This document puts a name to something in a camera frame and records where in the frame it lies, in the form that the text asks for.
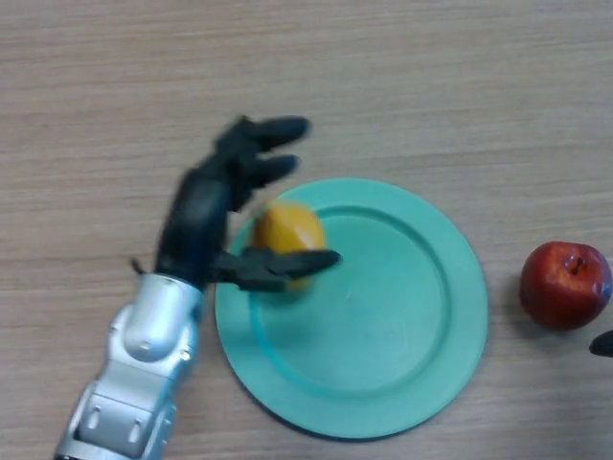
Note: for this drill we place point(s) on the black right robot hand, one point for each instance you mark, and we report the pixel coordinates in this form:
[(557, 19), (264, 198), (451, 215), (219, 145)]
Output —
[(603, 344)]

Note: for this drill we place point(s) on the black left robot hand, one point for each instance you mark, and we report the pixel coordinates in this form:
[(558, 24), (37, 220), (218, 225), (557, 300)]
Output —
[(201, 215)]

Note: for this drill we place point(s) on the yellow pear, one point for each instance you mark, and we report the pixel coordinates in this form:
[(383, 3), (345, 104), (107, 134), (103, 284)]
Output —
[(289, 230)]

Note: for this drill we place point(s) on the green round plate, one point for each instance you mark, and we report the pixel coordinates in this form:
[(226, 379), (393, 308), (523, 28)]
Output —
[(378, 316)]

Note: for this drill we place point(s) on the red apple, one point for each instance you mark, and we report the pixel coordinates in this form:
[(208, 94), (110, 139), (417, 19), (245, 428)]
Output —
[(565, 285)]

